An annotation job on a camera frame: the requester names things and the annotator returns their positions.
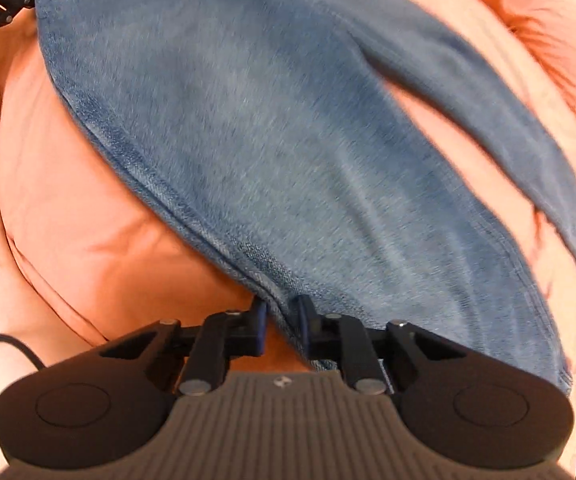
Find orange bed duvet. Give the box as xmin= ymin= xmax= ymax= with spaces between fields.
xmin=0 ymin=0 xmax=576 ymax=473

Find black cable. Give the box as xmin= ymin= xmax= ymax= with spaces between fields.
xmin=0 ymin=332 xmax=47 ymax=371

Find blue denim jeans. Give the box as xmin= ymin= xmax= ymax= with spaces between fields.
xmin=34 ymin=0 xmax=576 ymax=391

